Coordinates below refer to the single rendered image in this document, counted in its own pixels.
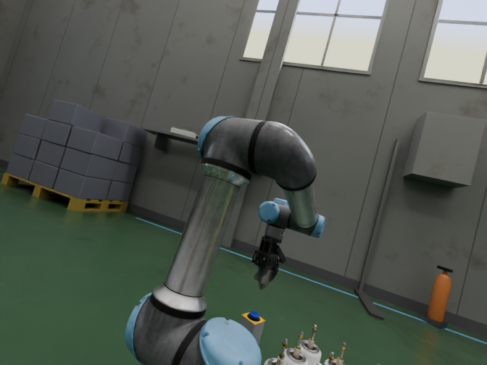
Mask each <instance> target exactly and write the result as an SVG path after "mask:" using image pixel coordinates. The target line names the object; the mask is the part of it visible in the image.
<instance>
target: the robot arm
mask: <svg viewBox="0 0 487 365"><path fill-rule="evenodd" d="M198 146H199V148H198V153H199V157H200V158H201V160H202V162H201V165H200V167H201V169H202V171H203V173H204V177H203V179H202V181H201V185H200V187H199V191H198V193H197V195H196V198H195V201H194V203H193V206H192V209H191V212H190V214H189V216H188V220H187V222H186V225H185V227H184V230H183V234H182V235H181V238H180V241H179V244H178V247H177V249H176V252H175V255H174V257H173V259H172V263H171V265H170V268H169V271H168V273H167V276H166V278H165V281H164V282H163V283H162V284H161V285H158V286H156V287H155V288H154V289H153V292H152V293H149V294H147V295H146V296H144V297H143V298H142V299H141V300H140V301H139V305H138V306H135V308H134V309H133V311H132V313H131V315H130V317H129V319H128V323H127V325H126V329H125V342H126V346H127V347H128V350H129V351H130V352H131V353H132V354H133V355H134V356H135V357H136V359H137V360H138V361H139V362H140V363H141V364H144V365H261V362H262V355H261V351H260V348H259V346H258V343H257V341H256V339H255V338H254V336H253V335H252V334H251V333H250V331H248V330H247V329H246V328H245V327H244V326H242V325H241V324H239V323H238V322H235V321H233V320H231V319H229V320H226V319H225V318H223V317H215V318H212V319H210V320H208V321H207V320H206V319H205V318H204V315H205V311H206V309H207V301H206V299H205V297H204V291H205V289H206V286H207V283H208V281H209V277H210V275H211V272H212V268H213V266H214V264H215V260H216V258H217V254H218V251H219V249H220V245H221V242H222V239H223V237H224V234H225V231H226V228H227V226H228V222H229V220H230V216H231V214H232V211H233V207H234V205H235V202H236V199H237V197H238V193H239V190H240V188H241V187H243V186H245V185H247V184H249V182H250V179H251V176H252V174H256V175H262V176H265V177H270V178H272V179H274V180H275V181H276V183H277V184H278V186H279V187H281V188H282V189H283V191H284V193H285V196H286V200H287V201H286V200H283V199H279V198H275V199H274V201H266V202H264V203H262V204H261V205H260V207H259V210H258V215H259V218H260V219H261V220H262V221H263V222H266V223H267V226H266V229H265V236H262V240H261V243H260V246H259V249H255V250H254V254H255V253H257V254H256V257H255V259H254V255H253V258H252V261H251V262H254V264H256V265H257V266H258V267H259V269H258V272H257V273H255V274H254V279H255V280H258V283H259V289H260V290H263V289H265V288H266V287H267V286H268V285H269V284H270V283H271V281H272V280H273V279H274V278H275V276H276V275H277V273H278V269H279V266H280V265H279V262H281V263H282V264H284V263H285V262H286V258H285V256H284V254H283V252H282V251H281V249H280V246H279V245H277V243H281V242H282V239H283V236H284V235H285V230H286V228H287V229H290V230H294V231H297V232H300V233H303V234H305V235H308V236H312V237H315V238H319V237H320V236H321V235H322V232H323V230H324V226H325V218H324V217H323V216H320V215H319V214H317V210H316V203H315V192H314V185H313V182H314V181H315V178H316V175H317V169H316V164H315V159H314V157H313V155H312V152H311V151H310V150H309V147H308V146H307V144H306V143H305V142H304V141H303V140H302V139H301V137H300V136H299V135H298V134H297V133H295V132H294V131H293V130H292V129H291V128H289V127H287V126H285V125H283V124H281V123H279V122H271V121H269V122H268V121H262V120H255V119H244V118H238V117H234V116H229V117H215V118H213V119H211V120H210V121H208V123H207V124H205V126H204V127H203V129H202V131H201V133H200V135H199V139H198ZM265 273H266V274H265Z"/></svg>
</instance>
